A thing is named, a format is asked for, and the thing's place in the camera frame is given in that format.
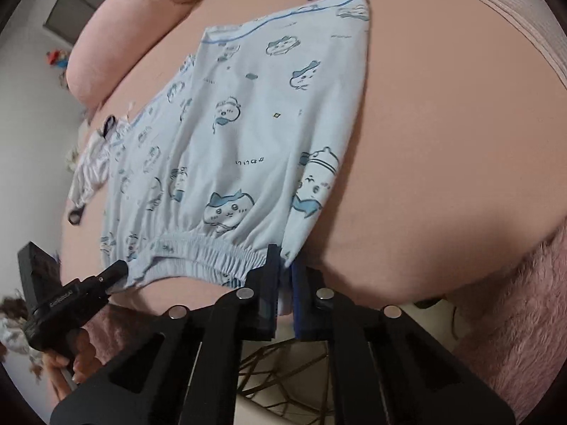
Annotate gold wire basket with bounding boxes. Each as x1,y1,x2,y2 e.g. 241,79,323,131
234,339,335,425

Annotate person left hand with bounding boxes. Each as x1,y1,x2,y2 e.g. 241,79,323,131
42,329,103,402

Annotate pink round bed sheet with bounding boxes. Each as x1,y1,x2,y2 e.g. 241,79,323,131
61,0,566,311

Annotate light blue cartoon pajama pants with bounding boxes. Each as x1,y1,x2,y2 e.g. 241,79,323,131
100,0,370,291

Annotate white crumpled clothes pile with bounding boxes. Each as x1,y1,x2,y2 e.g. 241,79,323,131
67,115,130,226

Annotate rolled pink quilt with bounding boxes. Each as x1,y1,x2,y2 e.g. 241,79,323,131
65,0,198,108

